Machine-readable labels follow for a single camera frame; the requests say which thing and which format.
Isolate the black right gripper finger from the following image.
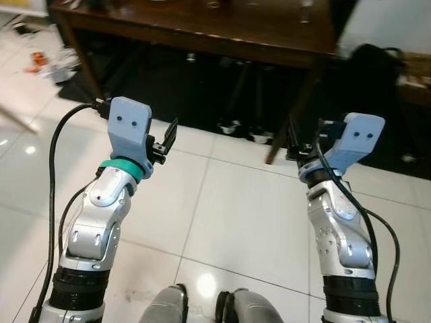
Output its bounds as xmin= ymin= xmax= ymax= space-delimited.
xmin=286 ymin=118 xmax=302 ymax=161

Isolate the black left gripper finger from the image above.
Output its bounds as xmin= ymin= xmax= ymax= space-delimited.
xmin=161 ymin=118 xmax=179 ymax=151

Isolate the black backpack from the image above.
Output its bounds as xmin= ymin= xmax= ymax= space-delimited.
xmin=335 ymin=43 xmax=406 ymax=139

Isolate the dark wooden table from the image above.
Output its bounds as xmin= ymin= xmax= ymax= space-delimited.
xmin=48 ymin=0 xmax=345 ymax=166

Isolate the light wooden shelf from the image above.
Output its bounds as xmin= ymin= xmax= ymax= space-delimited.
xmin=397 ymin=52 xmax=431 ymax=108

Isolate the clear drinking glass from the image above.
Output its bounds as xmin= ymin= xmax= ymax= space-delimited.
xmin=300 ymin=0 xmax=314 ymax=24

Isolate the small orange floor item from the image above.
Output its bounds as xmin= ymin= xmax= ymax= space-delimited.
xmin=24 ymin=52 xmax=48 ymax=73

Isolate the grey right robot leg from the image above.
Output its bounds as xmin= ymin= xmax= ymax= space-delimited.
xmin=215 ymin=288 xmax=288 ymax=323

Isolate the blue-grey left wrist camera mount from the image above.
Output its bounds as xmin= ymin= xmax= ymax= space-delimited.
xmin=106 ymin=96 xmax=155 ymax=169

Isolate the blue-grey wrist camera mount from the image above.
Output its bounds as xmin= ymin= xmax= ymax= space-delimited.
xmin=317 ymin=112 xmax=387 ymax=177
xmin=106 ymin=96 xmax=155 ymax=169

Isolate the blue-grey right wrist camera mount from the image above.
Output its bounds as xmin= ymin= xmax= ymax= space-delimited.
xmin=317 ymin=112 xmax=387 ymax=177

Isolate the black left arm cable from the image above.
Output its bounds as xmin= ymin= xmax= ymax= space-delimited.
xmin=30 ymin=100 xmax=110 ymax=322

